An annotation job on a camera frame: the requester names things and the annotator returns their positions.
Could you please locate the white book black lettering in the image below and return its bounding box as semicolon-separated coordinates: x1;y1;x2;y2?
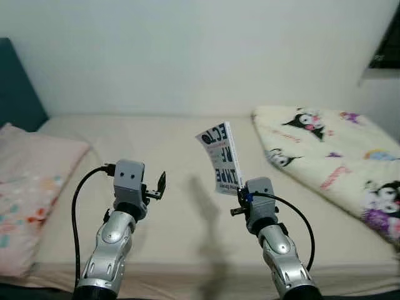
195;122;244;196

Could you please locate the cream cartoon print blanket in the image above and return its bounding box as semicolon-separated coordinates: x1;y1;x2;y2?
252;105;400;241

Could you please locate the pink dotted pillow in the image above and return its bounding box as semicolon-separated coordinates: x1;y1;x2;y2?
0;123;91;279

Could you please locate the mattress with cream sheet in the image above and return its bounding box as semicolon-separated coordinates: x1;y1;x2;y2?
0;114;400;294

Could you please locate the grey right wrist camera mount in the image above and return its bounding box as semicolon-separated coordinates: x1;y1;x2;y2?
244;177;277;233

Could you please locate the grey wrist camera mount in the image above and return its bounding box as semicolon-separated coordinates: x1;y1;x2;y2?
244;177;277;233
113;159;147;206

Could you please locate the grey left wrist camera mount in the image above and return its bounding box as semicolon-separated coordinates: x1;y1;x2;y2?
113;159;147;206

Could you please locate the black wall shelf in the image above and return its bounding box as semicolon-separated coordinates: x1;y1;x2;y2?
369;6;400;69

